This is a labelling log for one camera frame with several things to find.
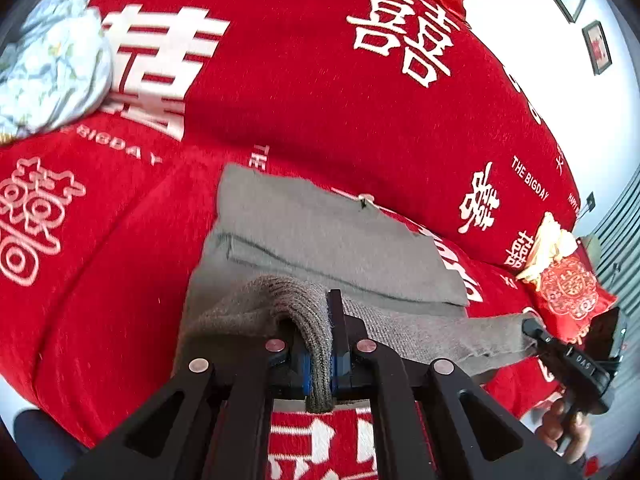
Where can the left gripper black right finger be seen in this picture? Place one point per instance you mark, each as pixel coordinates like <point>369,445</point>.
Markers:
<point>431,421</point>

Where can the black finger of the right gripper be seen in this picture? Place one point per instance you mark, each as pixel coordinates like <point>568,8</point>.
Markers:
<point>566,362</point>

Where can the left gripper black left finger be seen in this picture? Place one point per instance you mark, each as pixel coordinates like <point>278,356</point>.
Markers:
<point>210,421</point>

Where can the grey knit sweater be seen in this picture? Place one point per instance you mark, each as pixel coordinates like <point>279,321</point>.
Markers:
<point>280,245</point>

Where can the right hand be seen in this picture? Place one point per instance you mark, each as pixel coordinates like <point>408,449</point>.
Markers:
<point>577,430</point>

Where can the red embroidered satin cushion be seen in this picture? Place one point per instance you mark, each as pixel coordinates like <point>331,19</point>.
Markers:
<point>568,296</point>

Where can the cream satin cloth bundle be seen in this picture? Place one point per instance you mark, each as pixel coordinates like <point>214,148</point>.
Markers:
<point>552,243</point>

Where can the small framed red picture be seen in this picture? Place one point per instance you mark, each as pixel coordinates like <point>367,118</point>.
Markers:
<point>597,46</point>

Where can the red wedding blanket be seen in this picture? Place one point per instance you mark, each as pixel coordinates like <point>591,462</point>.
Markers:
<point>103,221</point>

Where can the light floral fabric bundle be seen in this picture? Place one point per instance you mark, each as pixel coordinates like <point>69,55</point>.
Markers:
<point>58,69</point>

